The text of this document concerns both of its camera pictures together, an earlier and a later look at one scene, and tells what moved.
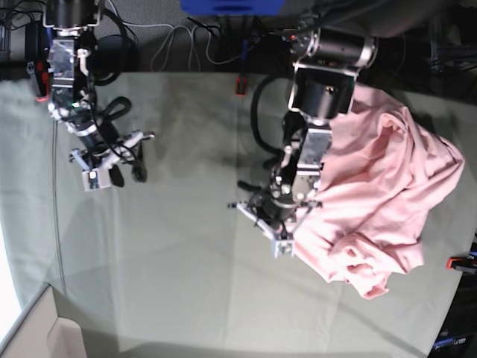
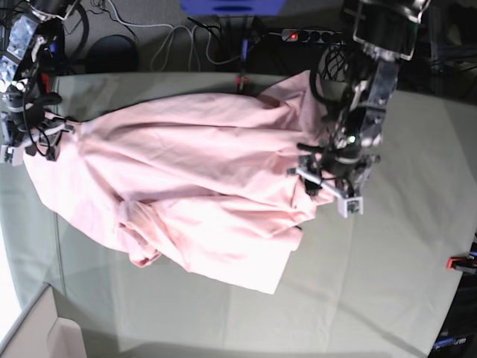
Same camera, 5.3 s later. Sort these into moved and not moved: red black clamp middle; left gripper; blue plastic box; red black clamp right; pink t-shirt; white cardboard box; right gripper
Moved: right gripper; left gripper; pink t-shirt
Not moved: red black clamp middle; red black clamp right; white cardboard box; blue plastic box
